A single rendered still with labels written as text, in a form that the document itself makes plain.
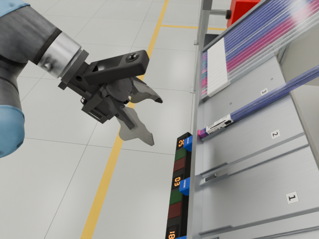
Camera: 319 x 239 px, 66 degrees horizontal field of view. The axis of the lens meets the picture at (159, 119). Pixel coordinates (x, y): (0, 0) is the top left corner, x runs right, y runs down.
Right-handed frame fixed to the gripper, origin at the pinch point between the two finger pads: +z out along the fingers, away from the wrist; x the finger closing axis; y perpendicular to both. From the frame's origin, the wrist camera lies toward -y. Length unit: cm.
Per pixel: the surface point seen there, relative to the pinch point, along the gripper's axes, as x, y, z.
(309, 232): 23.3, -19.4, 9.8
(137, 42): -177, 88, 17
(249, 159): 10.5, -13.6, 9.9
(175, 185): 8.5, 4.9, 10.8
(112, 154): -44, 79, 27
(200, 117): -5.2, -3.5, 8.6
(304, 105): -27, -18, 40
